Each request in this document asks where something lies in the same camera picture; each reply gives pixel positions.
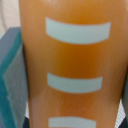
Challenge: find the teal padded gripper finger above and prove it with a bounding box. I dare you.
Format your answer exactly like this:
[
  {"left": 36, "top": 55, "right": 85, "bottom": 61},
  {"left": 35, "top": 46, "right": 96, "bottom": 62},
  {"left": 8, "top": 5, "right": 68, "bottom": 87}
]
[{"left": 0, "top": 27, "right": 28, "bottom": 128}]

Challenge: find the beige woven placemat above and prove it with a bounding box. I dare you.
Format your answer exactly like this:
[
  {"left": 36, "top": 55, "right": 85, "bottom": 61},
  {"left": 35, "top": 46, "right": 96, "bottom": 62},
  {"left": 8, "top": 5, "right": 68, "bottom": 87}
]
[{"left": 0, "top": 0, "right": 20, "bottom": 37}]

